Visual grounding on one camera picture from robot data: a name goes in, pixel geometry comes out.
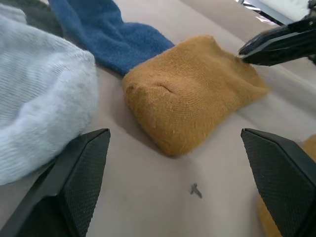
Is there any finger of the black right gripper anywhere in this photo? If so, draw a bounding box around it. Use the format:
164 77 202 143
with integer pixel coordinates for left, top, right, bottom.
237 31 316 67
245 15 316 47

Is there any dark grey sock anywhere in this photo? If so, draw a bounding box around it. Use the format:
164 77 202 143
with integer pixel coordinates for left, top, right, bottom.
11 0 64 38

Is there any mustard yellow knit sock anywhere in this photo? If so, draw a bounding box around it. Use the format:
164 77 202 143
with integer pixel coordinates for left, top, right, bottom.
255 134 316 237
122 34 270 157

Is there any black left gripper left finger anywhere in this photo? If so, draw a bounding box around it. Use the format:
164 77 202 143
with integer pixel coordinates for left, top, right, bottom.
0 128 111 237

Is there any dark metal frame bar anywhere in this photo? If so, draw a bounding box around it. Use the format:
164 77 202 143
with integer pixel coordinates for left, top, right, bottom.
234 0 316 26

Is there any light blue ribbed sock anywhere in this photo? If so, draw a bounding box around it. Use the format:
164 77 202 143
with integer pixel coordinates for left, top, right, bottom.
0 3 99 186

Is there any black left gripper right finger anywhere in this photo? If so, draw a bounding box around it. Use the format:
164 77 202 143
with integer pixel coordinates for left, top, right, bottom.
240 128 316 237

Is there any blue fleece sock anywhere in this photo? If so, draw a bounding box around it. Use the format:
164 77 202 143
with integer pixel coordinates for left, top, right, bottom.
48 0 176 76

